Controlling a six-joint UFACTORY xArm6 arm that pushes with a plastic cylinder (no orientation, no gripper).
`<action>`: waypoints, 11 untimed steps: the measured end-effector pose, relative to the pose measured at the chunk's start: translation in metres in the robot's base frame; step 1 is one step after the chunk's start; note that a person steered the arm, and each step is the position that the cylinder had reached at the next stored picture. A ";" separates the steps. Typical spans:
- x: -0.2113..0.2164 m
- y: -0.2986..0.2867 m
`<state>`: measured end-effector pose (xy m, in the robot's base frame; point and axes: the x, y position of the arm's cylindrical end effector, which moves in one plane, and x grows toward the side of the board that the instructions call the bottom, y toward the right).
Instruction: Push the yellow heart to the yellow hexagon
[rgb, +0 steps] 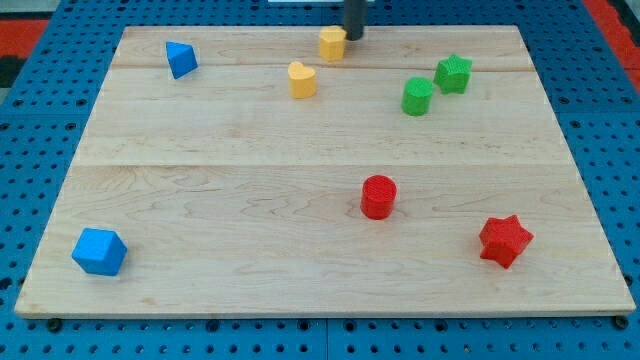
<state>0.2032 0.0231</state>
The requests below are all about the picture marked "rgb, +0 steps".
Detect yellow heart block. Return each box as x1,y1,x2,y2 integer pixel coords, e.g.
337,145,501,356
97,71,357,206
287,61,317,99

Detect yellow hexagon block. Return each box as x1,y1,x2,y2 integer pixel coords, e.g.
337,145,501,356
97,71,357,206
318,25,346,62

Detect red cylinder block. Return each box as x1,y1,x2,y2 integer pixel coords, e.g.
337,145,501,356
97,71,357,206
360,174,397,220

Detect light wooden board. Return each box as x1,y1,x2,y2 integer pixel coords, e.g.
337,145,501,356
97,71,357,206
15,26,636,319

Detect green cylinder block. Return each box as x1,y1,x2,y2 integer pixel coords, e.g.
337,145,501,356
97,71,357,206
401,77,434,116

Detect green star block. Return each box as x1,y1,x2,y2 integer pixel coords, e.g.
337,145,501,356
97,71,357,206
434,54,473,94

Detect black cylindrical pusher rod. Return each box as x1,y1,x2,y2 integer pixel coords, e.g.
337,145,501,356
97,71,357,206
343,0,367,41

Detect blue triangle block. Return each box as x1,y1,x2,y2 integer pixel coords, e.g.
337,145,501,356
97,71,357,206
165,42,198,79

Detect red star block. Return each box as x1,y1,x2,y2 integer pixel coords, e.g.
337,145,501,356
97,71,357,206
479,215,534,269

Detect blue cube block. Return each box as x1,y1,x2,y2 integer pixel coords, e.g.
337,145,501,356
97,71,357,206
71,228,128,276

